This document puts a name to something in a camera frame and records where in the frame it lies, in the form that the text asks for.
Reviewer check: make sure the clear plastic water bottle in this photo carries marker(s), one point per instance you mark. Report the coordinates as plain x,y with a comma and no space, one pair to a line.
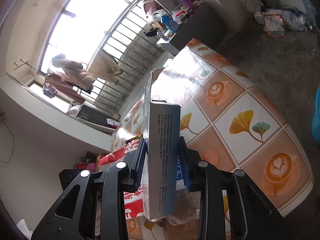
186,205

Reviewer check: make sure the red shopping bag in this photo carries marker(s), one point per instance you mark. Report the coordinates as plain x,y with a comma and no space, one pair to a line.
92,162

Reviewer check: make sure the beige hanging cloth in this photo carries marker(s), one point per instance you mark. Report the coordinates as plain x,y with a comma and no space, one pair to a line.
105,67

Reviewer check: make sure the pink hanging garment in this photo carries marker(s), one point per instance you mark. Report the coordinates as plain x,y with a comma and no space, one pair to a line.
64,85

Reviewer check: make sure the blue plastic trash basket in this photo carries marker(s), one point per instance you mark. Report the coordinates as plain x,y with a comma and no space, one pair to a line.
315,125

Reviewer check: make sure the white plastic bag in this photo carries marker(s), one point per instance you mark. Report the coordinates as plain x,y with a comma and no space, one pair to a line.
252,6

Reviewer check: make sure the grey cabinet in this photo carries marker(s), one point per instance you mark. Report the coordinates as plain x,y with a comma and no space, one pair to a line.
204,25

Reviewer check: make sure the blue detergent bottle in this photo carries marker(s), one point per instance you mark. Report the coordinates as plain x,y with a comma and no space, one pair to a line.
170,23

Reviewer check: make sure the metal balcony railing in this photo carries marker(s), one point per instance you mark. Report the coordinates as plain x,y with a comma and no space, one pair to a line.
129,43

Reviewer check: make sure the purple cup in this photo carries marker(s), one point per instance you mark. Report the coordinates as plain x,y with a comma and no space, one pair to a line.
189,3

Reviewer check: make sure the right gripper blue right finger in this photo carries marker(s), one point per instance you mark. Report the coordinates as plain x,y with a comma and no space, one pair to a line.
188,163

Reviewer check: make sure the red white snack bag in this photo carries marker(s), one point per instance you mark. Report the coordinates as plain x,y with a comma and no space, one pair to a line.
122,193

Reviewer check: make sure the blue white cardboard box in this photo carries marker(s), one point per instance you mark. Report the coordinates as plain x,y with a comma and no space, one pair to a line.
161,131

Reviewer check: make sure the pile of plastic packages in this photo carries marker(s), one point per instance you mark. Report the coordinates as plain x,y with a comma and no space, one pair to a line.
276,22

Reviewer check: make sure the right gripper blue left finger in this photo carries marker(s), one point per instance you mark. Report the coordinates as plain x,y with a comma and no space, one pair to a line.
134,157

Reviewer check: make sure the beige hanging jacket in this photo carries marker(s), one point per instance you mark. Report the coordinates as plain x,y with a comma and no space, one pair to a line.
75,71

